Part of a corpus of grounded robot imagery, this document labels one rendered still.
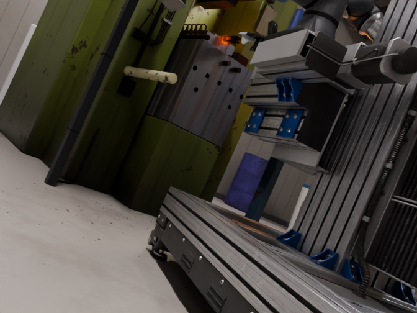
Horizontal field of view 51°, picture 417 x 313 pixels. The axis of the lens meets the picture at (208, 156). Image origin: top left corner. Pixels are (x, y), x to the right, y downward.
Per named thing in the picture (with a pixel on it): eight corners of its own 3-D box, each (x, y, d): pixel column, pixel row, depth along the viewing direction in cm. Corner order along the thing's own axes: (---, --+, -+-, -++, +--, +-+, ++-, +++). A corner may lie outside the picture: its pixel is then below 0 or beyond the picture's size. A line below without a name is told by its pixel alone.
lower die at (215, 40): (229, 60, 236) (236, 46, 236) (202, 41, 224) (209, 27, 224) (188, 56, 269) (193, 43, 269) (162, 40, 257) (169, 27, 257)
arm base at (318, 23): (340, 56, 136) (353, 27, 136) (302, 32, 130) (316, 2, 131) (313, 60, 150) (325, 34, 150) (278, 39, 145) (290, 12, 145)
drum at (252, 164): (247, 211, 633) (268, 163, 635) (263, 220, 585) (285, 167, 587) (217, 199, 616) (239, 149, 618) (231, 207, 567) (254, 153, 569)
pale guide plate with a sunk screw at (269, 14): (265, 38, 262) (277, 12, 262) (255, 30, 256) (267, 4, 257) (263, 38, 263) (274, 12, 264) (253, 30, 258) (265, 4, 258)
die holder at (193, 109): (221, 147, 239) (254, 73, 240) (167, 120, 216) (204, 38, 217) (170, 129, 283) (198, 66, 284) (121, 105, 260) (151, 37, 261)
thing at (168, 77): (175, 87, 185) (180, 76, 185) (165, 81, 182) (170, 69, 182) (130, 77, 220) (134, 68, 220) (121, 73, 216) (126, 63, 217)
